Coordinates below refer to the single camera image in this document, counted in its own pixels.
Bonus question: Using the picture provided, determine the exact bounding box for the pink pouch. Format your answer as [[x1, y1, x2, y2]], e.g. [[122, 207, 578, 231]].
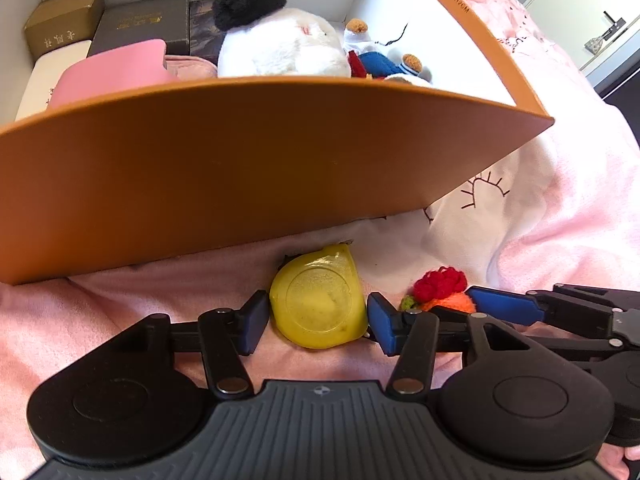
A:
[[165, 54, 219, 82]]

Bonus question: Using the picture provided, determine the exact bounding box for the pink notebook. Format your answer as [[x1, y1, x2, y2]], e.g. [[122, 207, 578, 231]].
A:
[[47, 38, 178, 111]]

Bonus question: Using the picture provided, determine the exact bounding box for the white plush with black hair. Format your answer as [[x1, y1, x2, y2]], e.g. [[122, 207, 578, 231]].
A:
[[211, 0, 352, 79]]

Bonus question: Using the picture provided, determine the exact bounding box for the pink printed blanket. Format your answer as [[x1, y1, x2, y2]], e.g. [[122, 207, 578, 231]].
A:
[[0, 0, 640, 480]]

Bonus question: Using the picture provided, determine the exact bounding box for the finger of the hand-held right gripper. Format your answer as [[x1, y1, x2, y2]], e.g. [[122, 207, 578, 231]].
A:
[[467, 284, 640, 338]]

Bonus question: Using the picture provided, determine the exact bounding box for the dark patterned box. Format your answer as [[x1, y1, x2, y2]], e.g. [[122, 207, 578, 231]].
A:
[[187, 0, 231, 66]]

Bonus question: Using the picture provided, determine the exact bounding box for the red and orange crochet flower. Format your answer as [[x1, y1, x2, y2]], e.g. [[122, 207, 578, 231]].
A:
[[399, 267, 476, 316]]

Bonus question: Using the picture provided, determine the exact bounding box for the duck plush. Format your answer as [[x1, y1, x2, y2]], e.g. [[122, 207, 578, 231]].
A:
[[344, 18, 426, 81]]

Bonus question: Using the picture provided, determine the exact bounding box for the white glasses case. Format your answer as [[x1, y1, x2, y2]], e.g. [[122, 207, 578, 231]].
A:
[[15, 39, 93, 122]]

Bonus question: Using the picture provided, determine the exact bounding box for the brown and white dog plush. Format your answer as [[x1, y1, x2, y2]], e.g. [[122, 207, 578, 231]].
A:
[[385, 72, 432, 87]]

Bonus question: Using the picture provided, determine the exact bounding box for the gold gift box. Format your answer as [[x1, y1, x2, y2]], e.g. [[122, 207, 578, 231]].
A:
[[24, 0, 106, 58]]

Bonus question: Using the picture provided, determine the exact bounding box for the dark grey box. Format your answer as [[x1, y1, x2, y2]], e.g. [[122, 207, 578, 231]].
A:
[[87, 0, 191, 58]]

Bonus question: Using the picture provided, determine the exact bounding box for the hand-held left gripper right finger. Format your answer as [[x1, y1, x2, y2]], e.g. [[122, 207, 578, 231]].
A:
[[366, 292, 533, 397]]

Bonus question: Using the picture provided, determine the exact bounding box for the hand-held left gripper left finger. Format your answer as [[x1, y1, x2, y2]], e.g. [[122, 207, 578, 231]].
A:
[[120, 289, 272, 401]]

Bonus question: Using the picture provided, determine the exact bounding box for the orange cardboard box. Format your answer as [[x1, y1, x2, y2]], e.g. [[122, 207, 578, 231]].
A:
[[0, 0, 556, 286]]

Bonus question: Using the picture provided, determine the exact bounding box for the white cabinet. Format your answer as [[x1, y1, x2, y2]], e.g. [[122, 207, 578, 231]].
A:
[[522, 0, 640, 91]]

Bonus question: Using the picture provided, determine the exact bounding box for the yellow tape measure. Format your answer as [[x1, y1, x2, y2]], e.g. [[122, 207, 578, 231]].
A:
[[269, 244, 368, 350]]

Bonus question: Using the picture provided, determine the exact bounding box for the person's right hand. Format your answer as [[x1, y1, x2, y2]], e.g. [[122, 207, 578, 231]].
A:
[[605, 444, 640, 480]]

